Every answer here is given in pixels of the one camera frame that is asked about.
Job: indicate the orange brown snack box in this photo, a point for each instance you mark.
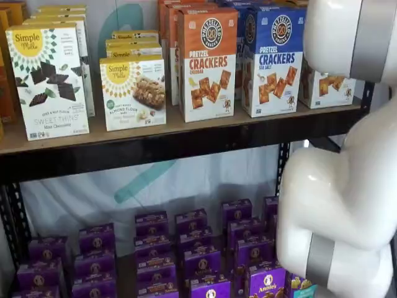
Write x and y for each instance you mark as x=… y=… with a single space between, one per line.
x=12 y=15
x=6 y=87

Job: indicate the Simple Mills almond bars box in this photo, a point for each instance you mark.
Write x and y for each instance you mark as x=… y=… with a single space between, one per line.
x=145 y=44
x=145 y=53
x=133 y=93
x=145 y=34

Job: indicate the blue white pretzel crackers box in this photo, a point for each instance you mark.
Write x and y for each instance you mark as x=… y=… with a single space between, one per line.
x=273 y=93
x=239 y=46

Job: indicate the brown board with cracker boxes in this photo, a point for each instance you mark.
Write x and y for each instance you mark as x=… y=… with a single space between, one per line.
x=96 y=136

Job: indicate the orange white pretzel crackers box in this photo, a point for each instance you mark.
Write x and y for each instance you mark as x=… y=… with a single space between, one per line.
x=173 y=77
x=164 y=18
x=207 y=46

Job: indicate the Simple Mills Sweet Thins box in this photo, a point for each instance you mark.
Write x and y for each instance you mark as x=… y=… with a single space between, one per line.
x=62 y=7
x=46 y=108
x=59 y=14
x=52 y=20

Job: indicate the black metal shelving frame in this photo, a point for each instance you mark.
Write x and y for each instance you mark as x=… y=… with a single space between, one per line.
x=155 y=153

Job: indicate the purple Annie's box chocolate print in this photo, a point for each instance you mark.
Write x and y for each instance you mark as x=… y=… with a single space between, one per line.
x=254 y=253
x=266 y=285
x=237 y=211
x=245 y=231

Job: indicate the purple Annie's boxes group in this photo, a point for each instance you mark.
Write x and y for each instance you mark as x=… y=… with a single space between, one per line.
x=125 y=279

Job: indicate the white backdrop with teal logo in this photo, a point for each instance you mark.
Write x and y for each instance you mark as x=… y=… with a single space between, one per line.
x=77 y=201

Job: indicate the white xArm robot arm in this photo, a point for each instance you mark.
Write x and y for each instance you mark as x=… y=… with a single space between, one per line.
x=335 y=201

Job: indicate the purple Annie's snack box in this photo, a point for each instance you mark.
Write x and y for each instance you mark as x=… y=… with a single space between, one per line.
x=94 y=267
x=96 y=237
x=93 y=290
x=34 y=293
x=48 y=250
x=38 y=276

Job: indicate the purple Annie's box teal band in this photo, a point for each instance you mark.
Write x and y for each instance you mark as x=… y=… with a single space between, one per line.
x=270 y=206
x=297 y=288

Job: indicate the yellow white pretzel crackers box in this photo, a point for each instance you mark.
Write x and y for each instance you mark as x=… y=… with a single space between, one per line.
x=328 y=90

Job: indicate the purple Annie's hidden veggies box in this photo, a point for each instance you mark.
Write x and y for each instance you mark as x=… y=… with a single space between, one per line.
x=152 y=246
x=156 y=270
x=152 y=222
x=158 y=291

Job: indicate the purple Annie's box orange band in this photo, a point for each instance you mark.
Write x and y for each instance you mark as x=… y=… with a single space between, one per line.
x=211 y=291
x=201 y=262
x=190 y=218
x=195 y=239

